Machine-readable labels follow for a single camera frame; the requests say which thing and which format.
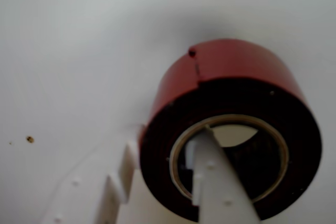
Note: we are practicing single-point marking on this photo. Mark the red tape roll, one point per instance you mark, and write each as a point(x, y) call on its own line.
point(302, 142)

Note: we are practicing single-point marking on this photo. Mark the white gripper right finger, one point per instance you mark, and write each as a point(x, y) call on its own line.
point(218, 182)

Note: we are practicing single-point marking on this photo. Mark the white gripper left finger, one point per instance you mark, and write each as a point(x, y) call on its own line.
point(92, 195)

